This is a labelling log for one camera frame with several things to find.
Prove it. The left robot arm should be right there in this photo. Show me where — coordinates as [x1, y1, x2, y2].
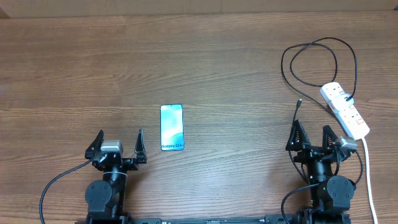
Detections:
[85, 130, 147, 223]

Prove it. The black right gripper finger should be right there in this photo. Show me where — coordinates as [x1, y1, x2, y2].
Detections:
[322, 125, 338, 150]
[285, 119, 311, 152]

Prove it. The black left camera cable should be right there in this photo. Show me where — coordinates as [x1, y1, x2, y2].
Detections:
[39, 157, 96, 224]

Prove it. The white charger adapter plug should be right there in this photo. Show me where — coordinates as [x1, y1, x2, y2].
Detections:
[330, 93, 354, 114]

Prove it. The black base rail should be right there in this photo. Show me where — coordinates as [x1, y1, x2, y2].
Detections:
[75, 215, 351, 224]

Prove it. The white power strip cord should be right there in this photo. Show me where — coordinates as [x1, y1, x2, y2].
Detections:
[360, 137, 379, 224]

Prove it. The white power strip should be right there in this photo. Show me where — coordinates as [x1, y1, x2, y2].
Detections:
[320, 82, 370, 140]

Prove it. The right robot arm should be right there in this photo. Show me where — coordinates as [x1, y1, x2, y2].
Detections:
[281, 119, 358, 223]

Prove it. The blue Samsung Galaxy smartphone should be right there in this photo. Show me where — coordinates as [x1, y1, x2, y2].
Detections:
[160, 104, 185, 151]

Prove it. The black camera cable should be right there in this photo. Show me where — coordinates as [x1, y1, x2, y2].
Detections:
[280, 182, 321, 224]
[39, 157, 96, 224]

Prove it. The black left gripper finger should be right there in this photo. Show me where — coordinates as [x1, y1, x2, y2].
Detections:
[134, 129, 147, 164]
[85, 129, 104, 159]

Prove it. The black right camera cable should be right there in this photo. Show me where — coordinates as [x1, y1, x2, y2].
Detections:
[280, 182, 321, 224]

